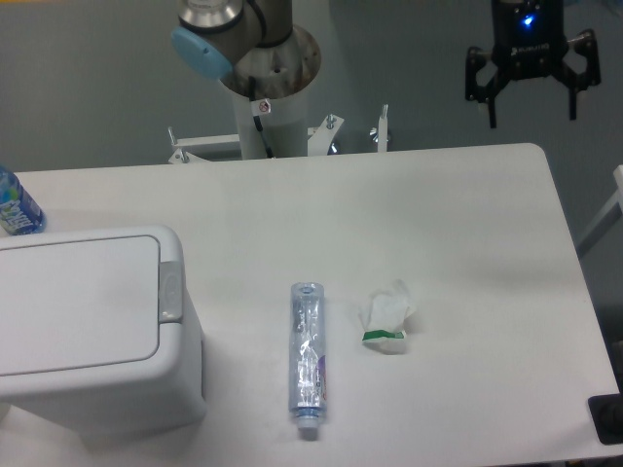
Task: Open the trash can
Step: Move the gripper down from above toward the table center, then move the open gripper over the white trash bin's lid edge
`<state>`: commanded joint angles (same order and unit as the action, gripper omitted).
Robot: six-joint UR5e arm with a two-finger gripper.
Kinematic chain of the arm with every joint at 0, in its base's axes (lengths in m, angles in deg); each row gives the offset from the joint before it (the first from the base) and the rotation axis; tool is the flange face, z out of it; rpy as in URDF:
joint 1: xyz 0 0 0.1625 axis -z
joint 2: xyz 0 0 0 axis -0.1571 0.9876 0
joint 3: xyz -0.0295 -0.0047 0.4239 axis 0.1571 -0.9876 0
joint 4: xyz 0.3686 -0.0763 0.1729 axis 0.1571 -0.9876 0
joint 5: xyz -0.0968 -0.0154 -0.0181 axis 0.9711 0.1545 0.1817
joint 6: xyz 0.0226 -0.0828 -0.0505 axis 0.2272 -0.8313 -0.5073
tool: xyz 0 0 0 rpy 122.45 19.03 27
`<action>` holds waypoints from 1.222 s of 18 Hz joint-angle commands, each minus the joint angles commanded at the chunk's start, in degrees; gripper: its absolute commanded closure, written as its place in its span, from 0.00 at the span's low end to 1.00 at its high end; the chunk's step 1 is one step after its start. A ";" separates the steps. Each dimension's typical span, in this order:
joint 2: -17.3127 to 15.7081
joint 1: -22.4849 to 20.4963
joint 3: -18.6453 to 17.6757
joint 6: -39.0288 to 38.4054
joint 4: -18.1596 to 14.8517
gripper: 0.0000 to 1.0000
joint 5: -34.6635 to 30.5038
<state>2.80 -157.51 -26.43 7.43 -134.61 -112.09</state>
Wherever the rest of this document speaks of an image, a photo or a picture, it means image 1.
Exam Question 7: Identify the white frame at right edge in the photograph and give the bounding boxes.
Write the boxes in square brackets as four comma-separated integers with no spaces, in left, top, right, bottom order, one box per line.
[576,165,622,259]

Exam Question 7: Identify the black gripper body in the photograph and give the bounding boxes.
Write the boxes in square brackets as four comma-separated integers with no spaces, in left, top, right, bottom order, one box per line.
[491,1,568,80]

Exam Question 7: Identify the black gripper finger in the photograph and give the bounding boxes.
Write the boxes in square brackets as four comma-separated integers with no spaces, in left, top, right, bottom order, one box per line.
[554,28,602,122]
[464,46,512,129]

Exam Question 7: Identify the white plastic trash can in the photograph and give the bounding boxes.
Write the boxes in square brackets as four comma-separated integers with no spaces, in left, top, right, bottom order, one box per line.
[1,226,206,436]

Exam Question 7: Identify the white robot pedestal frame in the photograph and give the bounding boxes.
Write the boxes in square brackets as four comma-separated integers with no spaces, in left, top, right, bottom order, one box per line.
[166,77,393,164]

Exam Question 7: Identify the black clamp at table edge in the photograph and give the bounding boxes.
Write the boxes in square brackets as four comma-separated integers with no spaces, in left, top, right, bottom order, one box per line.
[588,393,622,446]

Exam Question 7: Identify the clear empty plastic bottle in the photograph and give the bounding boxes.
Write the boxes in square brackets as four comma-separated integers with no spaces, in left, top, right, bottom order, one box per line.
[288,282,327,441]

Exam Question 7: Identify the blue labelled water bottle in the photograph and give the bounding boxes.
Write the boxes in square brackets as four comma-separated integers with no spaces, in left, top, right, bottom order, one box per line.
[1,166,47,235]

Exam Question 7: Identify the crumpled white paper wrapper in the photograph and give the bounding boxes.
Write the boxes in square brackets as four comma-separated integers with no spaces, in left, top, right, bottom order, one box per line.
[359,279,418,356]

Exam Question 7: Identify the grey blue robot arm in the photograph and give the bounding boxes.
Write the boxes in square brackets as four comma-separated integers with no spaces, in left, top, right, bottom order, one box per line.
[171,1,601,127]

